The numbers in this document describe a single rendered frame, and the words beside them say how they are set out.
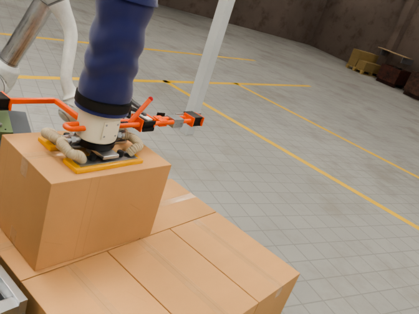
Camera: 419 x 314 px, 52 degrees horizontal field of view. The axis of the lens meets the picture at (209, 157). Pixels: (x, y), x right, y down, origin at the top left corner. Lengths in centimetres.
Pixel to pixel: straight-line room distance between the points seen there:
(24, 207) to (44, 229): 15
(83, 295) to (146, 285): 27
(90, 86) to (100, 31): 21
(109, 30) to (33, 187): 65
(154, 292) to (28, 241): 54
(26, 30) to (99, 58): 78
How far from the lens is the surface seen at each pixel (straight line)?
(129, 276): 191
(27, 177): 177
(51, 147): 184
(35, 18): 237
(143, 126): 197
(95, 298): 179
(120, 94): 171
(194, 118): 220
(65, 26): 219
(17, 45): 242
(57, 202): 169
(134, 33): 166
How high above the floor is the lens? 178
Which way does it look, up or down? 22 degrees down
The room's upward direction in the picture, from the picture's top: 19 degrees clockwise
